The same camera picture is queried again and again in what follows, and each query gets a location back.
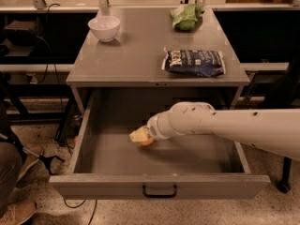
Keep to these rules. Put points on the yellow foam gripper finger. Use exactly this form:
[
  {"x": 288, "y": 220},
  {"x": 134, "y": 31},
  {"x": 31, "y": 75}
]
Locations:
[{"x": 140, "y": 134}]

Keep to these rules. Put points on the orange fruit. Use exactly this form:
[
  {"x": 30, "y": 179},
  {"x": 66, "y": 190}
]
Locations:
[{"x": 146, "y": 142}]

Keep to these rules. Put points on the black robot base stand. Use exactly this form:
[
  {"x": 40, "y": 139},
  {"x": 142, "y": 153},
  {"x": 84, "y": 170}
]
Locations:
[{"x": 280, "y": 96}]

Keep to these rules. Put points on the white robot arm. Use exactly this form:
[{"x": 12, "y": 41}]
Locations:
[{"x": 276, "y": 131}]

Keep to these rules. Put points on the grey open drawer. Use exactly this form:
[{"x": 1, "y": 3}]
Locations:
[{"x": 107, "y": 165}]

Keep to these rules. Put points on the grey metal cabinet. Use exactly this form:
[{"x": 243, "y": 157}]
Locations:
[{"x": 135, "y": 57}]

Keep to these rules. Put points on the blue snack bag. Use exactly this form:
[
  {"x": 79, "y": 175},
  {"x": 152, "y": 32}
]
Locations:
[{"x": 201, "y": 63}]

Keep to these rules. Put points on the black grabber tool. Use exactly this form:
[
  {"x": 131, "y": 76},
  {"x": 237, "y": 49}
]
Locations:
[{"x": 47, "y": 161}]

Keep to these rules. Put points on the white bowl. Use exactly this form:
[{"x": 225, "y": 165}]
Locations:
[{"x": 105, "y": 28}]

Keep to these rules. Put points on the tan shoe far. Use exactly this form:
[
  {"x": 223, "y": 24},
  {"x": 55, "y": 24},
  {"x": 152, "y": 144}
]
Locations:
[{"x": 31, "y": 159}]

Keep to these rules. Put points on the tan shoe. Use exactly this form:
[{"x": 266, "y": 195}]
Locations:
[
  {"x": 31, "y": 159},
  {"x": 18, "y": 213}
]

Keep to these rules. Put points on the green chip bag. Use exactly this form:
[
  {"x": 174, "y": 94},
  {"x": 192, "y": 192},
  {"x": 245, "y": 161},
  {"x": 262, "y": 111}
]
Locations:
[{"x": 185, "y": 17}]

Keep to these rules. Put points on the person's trouser leg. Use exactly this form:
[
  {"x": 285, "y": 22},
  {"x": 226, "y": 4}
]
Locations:
[{"x": 10, "y": 161}]

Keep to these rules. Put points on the tan shoe near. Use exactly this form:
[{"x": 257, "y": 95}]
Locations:
[{"x": 18, "y": 213}]

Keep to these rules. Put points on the dark box on shelf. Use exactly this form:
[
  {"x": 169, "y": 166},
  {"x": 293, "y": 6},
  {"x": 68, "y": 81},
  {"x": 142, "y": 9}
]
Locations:
[{"x": 22, "y": 33}]

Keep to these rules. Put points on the black drawer handle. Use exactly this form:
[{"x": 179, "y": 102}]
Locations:
[{"x": 159, "y": 192}]

